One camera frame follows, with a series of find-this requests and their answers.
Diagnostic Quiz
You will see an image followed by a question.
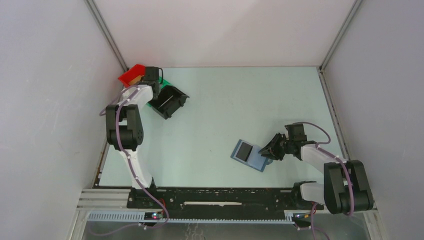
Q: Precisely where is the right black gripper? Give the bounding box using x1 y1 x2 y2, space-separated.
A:
259 132 294 161

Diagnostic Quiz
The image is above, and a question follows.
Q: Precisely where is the blue card holder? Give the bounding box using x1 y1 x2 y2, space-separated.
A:
230 139 273 172

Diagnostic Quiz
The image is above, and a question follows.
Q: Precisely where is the black credit card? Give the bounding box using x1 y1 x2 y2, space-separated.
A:
235 141 253 162

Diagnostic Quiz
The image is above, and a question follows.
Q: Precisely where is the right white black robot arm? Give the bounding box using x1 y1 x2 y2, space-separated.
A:
259 121 375 216

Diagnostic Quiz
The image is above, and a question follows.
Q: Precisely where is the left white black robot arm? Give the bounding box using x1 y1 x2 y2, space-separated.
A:
99 64 163 189

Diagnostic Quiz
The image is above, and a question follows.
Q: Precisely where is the orange card in red bin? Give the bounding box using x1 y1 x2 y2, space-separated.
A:
128 75 142 85

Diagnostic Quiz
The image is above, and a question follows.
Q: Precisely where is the green plastic bin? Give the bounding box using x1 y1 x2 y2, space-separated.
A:
159 77 172 92

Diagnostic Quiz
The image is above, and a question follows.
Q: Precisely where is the red plastic bin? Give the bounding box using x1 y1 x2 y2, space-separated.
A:
118 64 146 88

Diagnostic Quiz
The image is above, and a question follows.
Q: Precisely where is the black plastic bin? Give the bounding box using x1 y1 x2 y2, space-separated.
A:
149 85 189 120

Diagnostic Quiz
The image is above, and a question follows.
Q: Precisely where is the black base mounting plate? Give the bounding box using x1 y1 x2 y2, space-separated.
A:
126 186 313 220

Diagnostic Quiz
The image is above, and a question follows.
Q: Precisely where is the grey slotted cable duct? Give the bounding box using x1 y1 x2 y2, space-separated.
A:
87 210 294 224

